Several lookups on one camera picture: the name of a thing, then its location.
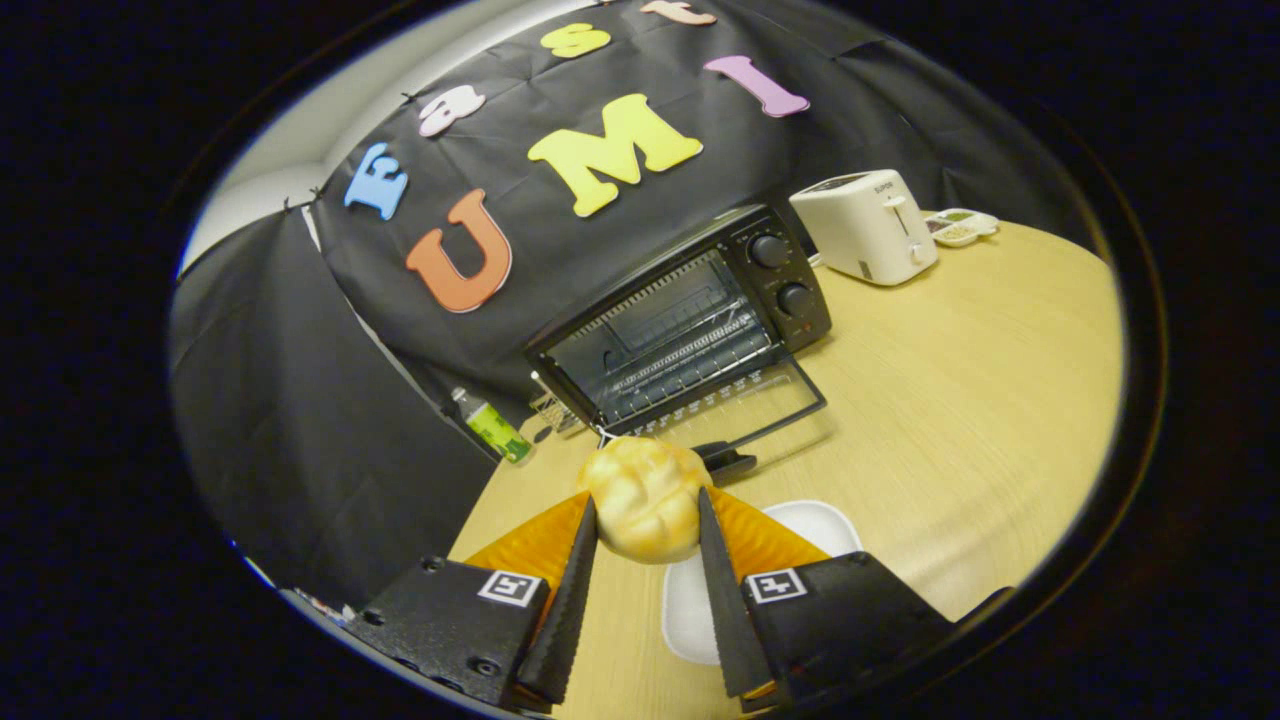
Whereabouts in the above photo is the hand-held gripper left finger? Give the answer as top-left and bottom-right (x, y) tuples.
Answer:
(345, 490), (599, 713)

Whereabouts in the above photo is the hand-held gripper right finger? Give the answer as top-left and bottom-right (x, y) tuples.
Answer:
(697, 486), (1013, 713)

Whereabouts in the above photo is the golden bread roll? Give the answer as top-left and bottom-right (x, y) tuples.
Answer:
(578, 436), (714, 565)

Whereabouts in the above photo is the black toaster oven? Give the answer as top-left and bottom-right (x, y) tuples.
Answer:
(524, 204), (833, 488)

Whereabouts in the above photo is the white toaster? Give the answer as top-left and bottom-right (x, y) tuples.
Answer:
(789, 169), (940, 287)

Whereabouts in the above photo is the white plate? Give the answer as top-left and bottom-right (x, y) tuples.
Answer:
(661, 500), (863, 667)

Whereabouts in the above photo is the green label water bottle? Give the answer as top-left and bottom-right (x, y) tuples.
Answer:
(450, 387), (534, 465)

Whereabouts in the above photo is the small white snack dish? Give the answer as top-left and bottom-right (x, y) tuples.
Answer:
(922, 208), (1001, 249)

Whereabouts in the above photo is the small wire basket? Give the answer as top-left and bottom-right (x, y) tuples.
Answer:
(528, 392), (581, 437)

